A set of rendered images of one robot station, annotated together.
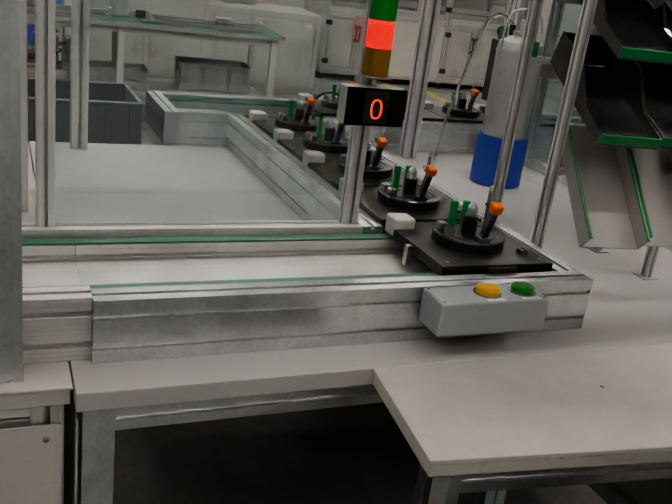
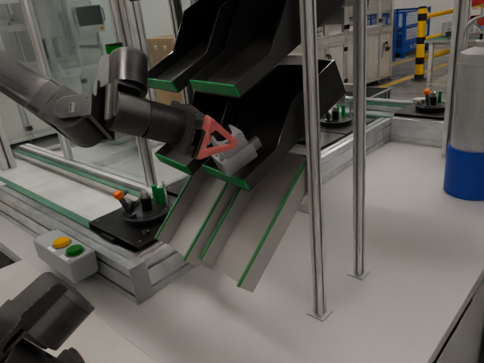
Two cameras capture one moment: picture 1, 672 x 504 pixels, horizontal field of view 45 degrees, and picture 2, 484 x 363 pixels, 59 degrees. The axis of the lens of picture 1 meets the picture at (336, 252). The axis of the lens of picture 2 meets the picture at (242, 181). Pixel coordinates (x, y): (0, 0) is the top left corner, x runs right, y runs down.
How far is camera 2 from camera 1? 1.91 m
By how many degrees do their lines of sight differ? 64
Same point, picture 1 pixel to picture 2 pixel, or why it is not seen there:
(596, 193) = (207, 206)
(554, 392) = not seen: hidden behind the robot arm
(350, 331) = not seen: hidden behind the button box
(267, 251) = (109, 191)
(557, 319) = (122, 288)
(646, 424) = not seen: outside the picture
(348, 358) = (31, 251)
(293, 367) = (14, 243)
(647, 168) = (274, 196)
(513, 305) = (55, 257)
